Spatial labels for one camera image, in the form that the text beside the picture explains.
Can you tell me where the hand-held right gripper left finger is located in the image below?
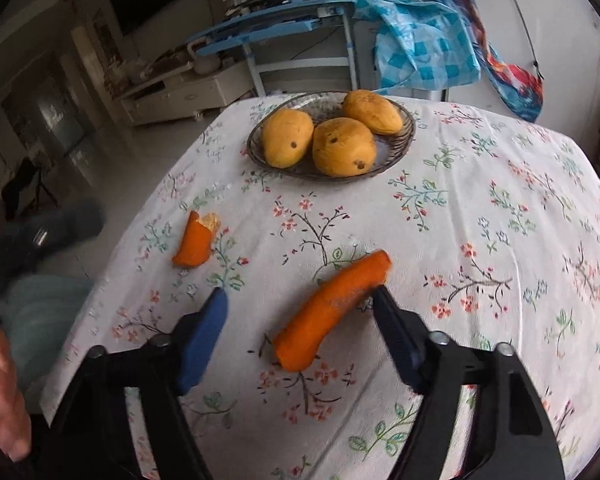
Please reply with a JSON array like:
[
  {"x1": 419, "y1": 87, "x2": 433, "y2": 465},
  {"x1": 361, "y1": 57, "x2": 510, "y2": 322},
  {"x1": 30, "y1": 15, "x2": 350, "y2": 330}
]
[{"x1": 50, "y1": 287, "x2": 230, "y2": 480}]

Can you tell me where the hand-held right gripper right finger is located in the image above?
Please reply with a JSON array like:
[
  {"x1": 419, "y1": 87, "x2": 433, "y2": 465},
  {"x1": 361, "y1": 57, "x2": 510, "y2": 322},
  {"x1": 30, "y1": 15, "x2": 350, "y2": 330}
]
[{"x1": 371, "y1": 285, "x2": 566, "y2": 480}]

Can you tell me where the orange carrot piece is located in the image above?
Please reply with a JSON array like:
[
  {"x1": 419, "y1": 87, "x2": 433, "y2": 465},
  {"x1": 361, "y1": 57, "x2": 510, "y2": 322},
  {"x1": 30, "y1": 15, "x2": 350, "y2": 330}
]
[{"x1": 272, "y1": 250, "x2": 393, "y2": 373}]

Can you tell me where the person's left hand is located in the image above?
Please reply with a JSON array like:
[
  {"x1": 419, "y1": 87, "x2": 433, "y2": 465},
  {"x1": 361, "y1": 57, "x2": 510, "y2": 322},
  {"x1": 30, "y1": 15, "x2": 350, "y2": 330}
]
[{"x1": 0, "y1": 330, "x2": 32, "y2": 462}]

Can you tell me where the black stand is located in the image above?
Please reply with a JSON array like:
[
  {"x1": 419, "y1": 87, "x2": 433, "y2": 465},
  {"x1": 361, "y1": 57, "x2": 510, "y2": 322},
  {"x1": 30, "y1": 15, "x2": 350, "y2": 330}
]
[{"x1": 2, "y1": 157, "x2": 56, "y2": 216}]

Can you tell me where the curled orange fruit peel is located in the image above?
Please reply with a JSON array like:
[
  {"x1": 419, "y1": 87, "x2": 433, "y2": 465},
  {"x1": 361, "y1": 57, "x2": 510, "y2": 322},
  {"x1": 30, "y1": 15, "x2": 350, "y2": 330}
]
[{"x1": 171, "y1": 210, "x2": 222, "y2": 269}]

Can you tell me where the floral white tablecloth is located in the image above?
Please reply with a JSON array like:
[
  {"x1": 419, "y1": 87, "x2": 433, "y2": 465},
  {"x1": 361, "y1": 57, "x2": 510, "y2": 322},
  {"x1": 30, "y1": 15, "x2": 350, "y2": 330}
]
[{"x1": 42, "y1": 92, "x2": 600, "y2": 480}]

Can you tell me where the white television cabinet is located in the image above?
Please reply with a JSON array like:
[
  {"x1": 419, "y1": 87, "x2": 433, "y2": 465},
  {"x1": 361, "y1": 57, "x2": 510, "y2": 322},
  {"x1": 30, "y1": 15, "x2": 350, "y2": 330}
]
[{"x1": 117, "y1": 62, "x2": 253, "y2": 126}]

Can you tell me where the yellow mango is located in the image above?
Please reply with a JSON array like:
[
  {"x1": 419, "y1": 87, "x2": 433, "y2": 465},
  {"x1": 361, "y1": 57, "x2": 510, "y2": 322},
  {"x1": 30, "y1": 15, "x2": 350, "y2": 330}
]
[
  {"x1": 261, "y1": 108, "x2": 315, "y2": 169},
  {"x1": 342, "y1": 89, "x2": 403, "y2": 135},
  {"x1": 312, "y1": 117, "x2": 378, "y2": 178}
]

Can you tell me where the grey kettlebell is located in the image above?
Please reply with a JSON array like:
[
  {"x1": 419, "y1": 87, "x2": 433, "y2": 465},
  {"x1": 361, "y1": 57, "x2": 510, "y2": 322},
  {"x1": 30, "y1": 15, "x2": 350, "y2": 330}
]
[{"x1": 187, "y1": 42, "x2": 221, "y2": 75}]

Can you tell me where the woven fruit plate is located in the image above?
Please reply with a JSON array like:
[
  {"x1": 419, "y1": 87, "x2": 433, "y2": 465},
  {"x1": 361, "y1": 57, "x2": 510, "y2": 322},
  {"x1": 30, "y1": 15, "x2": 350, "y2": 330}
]
[{"x1": 246, "y1": 91, "x2": 416, "y2": 181}]

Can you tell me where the blue checked plastic bag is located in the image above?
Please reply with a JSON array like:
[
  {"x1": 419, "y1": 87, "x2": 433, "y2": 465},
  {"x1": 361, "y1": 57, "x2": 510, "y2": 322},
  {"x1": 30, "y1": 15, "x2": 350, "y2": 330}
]
[{"x1": 337, "y1": 0, "x2": 481, "y2": 96}]

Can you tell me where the blue study desk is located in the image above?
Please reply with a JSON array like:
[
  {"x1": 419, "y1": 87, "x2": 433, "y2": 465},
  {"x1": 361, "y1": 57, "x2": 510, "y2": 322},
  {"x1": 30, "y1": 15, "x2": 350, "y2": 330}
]
[{"x1": 185, "y1": 0, "x2": 361, "y2": 98}]

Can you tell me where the black cord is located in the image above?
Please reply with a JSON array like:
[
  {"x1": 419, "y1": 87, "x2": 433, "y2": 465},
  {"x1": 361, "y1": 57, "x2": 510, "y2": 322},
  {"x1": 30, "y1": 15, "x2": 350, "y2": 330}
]
[{"x1": 500, "y1": 0, "x2": 543, "y2": 83}]

